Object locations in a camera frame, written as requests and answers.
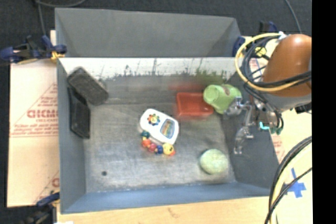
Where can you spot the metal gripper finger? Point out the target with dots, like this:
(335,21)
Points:
(236,107)
(242,136)

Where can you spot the green plastic cup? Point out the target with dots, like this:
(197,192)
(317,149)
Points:
(220,98)

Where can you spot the pale green ball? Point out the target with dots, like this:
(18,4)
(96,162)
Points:
(214,162)

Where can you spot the red plastic tray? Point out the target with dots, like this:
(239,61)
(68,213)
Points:
(191,105)

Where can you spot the white toy with coloured beads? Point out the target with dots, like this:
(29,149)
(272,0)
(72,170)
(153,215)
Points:
(160,126)

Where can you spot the grey metal bin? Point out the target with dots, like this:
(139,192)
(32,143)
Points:
(126,165)

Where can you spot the dark green flat block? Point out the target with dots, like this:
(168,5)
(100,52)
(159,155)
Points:
(80,118)
(88,86)

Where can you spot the brown cardboard board, red print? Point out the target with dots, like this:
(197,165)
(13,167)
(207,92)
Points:
(31,154)

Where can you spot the black cylinder on white bracket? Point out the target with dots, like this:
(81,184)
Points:
(304,108)

